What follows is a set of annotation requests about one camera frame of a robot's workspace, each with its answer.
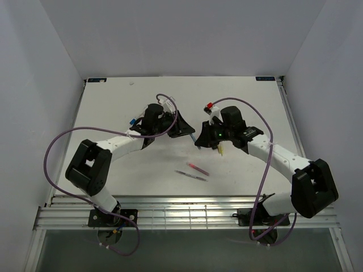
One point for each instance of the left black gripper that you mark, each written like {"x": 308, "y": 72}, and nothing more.
{"x": 181, "y": 128}

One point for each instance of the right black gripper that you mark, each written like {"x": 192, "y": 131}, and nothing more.
{"x": 205, "y": 139}

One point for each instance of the yellow highlighter pen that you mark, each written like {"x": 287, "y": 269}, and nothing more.
{"x": 220, "y": 149}

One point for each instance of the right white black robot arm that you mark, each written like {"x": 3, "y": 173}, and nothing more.
{"x": 313, "y": 186}

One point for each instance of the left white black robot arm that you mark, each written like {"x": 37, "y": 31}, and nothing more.
{"x": 89, "y": 167}

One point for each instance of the red pen clear cap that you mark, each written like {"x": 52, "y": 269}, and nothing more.
{"x": 204, "y": 172}

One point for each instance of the grey black pen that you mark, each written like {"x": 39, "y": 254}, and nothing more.
{"x": 191, "y": 176}

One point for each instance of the right blue corner label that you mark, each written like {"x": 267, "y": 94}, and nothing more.
{"x": 265, "y": 78}

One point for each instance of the blue corner label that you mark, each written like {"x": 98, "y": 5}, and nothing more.
{"x": 265, "y": 78}
{"x": 96, "y": 80}

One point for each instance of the left blue corner label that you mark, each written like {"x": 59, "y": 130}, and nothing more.
{"x": 96, "y": 80}

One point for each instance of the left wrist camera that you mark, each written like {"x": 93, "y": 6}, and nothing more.
{"x": 166, "y": 104}

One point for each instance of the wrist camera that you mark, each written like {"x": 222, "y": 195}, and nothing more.
{"x": 213, "y": 113}
{"x": 166, "y": 104}

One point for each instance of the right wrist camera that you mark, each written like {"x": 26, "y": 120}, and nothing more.
{"x": 213, "y": 113}

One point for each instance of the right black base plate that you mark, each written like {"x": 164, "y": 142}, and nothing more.
{"x": 243, "y": 215}

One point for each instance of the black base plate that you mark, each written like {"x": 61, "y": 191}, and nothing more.
{"x": 243, "y": 215}
{"x": 99, "y": 219}

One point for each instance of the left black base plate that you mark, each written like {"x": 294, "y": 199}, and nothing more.
{"x": 99, "y": 219}

